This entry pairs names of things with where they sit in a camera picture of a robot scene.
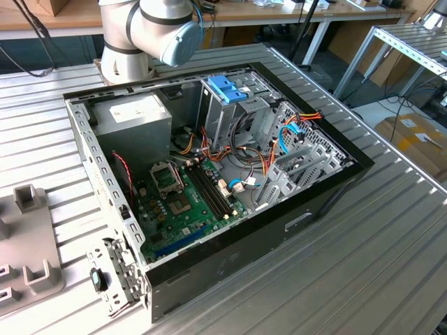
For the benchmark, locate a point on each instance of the grey parts rack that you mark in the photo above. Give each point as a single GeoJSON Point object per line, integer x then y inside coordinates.
{"type": "Point", "coordinates": [31, 237]}

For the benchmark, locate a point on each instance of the blue expansion slot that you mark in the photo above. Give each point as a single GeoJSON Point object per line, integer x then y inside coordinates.
{"type": "Point", "coordinates": [181, 241]}

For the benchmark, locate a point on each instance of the CPU socket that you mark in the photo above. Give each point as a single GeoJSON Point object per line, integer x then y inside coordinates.
{"type": "Point", "coordinates": [179, 205]}

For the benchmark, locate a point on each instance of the black PC case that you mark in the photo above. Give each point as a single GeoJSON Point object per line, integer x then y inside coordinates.
{"type": "Point", "coordinates": [244, 251]}

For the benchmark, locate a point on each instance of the black RAM slot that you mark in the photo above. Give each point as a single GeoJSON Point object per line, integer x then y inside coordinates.
{"type": "Point", "coordinates": [209, 192]}
{"type": "Point", "coordinates": [204, 194]}
{"type": "Point", "coordinates": [213, 190]}
{"type": "Point", "coordinates": [218, 188]}

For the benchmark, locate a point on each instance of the silver disk bay cage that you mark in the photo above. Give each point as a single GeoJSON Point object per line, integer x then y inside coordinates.
{"type": "Point", "coordinates": [284, 186]}

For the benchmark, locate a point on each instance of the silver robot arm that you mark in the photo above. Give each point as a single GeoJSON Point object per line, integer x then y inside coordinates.
{"type": "Point", "coordinates": [157, 21]}

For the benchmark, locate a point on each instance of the black device on floor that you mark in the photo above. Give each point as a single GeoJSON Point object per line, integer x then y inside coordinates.
{"type": "Point", "coordinates": [436, 97]}

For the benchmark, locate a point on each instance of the cardboard box with labels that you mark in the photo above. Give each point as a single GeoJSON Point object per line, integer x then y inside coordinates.
{"type": "Point", "coordinates": [412, 150]}

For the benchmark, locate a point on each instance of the black stand pole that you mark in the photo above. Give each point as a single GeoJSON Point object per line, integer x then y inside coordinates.
{"type": "Point", "coordinates": [303, 31]}

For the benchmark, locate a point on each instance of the silver card retainer bracket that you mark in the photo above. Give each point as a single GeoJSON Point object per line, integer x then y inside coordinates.
{"type": "Point", "coordinates": [120, 265]}

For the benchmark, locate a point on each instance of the long wooden desk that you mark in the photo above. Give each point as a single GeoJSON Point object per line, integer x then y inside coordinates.
{"type": "Point", "coordinates": [230, 12]}

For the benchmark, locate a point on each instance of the blue plastic drive latch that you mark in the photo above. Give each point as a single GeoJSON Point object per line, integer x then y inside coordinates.
{"type": "Point", "coordinates": [223, 89]}

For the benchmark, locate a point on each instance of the brown cardboard sheet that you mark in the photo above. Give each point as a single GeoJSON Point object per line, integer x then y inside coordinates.
{"type": "Point", "coordinates": [393, 75]}

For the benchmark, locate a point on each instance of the silver drive cage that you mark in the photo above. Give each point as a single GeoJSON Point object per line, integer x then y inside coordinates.
{"type": "Point", "coordinates": [223, 118]}

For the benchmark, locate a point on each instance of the green motherboard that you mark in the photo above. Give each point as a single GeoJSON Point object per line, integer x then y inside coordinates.
{"type": "Point", "coordinates": [195, 227]}

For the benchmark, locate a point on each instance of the black latch with blue tab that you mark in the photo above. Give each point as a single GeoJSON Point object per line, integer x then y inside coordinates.
{"type": "Point", "coordinates": [98, 281]}

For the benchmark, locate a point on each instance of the small brown cardboard box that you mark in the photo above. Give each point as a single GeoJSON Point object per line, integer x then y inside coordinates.
{"type": "Point", "coordinates": [57, 6]}

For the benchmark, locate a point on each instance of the grey power supply unit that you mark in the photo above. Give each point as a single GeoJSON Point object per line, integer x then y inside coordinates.
{"type": "Point", "coordinates": [139, 139]}

